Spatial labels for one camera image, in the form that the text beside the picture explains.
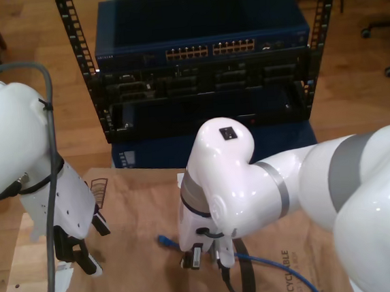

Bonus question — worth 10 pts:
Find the black rack server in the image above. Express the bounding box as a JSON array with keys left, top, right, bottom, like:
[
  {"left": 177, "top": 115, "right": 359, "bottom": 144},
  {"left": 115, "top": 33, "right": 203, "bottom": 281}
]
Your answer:
[{"left": 87, "top": 52, "right": 313, "bottom": 105}]

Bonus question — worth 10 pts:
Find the black office chair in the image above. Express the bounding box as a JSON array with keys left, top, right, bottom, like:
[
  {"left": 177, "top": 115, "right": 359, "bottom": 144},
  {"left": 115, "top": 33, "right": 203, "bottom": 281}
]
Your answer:
[{"left": 358, "top": 0, "right": 390, "bottom": 80}]

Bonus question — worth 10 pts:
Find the white tape with label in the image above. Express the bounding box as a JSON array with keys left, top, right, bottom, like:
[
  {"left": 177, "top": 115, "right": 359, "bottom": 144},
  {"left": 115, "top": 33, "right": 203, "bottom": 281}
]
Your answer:
[{"left": 47, "top": 261, "right": 77, "bottom": 292}]

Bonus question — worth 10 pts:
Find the long black camera cable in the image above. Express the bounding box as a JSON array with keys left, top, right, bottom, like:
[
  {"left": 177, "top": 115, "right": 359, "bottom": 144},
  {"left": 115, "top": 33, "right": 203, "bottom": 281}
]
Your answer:
[{"left": 217, "top": 256, "right": 244, "bottom": 292}]

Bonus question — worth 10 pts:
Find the brown packing paper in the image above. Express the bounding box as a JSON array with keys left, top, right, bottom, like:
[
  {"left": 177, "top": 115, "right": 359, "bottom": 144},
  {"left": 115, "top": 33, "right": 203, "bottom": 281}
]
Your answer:
[{"left": 29, "top": 144, "right": 364, "bottom": 292}]

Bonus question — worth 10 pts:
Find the thick grey cable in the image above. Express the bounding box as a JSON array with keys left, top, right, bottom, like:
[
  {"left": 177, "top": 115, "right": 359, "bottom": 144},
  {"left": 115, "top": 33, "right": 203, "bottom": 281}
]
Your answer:
[{"left": 0, "top": 59, "right": 71, "bottom": 292}]

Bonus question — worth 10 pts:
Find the blue base box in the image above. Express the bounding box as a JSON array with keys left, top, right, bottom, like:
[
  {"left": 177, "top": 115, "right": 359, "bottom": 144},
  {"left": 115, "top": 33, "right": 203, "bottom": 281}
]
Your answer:
[{"left": 108, "top": 121, "right": 320, "bottom": 176}]

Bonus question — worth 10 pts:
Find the black rack frame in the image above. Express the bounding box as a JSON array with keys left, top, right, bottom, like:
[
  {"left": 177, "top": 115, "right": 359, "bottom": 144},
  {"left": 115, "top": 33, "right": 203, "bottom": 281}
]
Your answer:
[{"left": 54, "top": 0, "right": 351, "bottom": 148}]

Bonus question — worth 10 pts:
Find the blue network switch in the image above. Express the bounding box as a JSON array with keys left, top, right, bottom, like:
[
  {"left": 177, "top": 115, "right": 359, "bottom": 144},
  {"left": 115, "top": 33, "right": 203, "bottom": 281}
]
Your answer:
[{"left": 88, "top": 0, "right": 312, "bottom": 73}]

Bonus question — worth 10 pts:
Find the blue network cable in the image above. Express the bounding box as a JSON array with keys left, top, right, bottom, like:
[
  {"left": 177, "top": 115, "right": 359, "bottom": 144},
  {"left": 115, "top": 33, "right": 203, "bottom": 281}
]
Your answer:
[{"left": 156, "top": 220, "right": 324, "bottom": 292}]

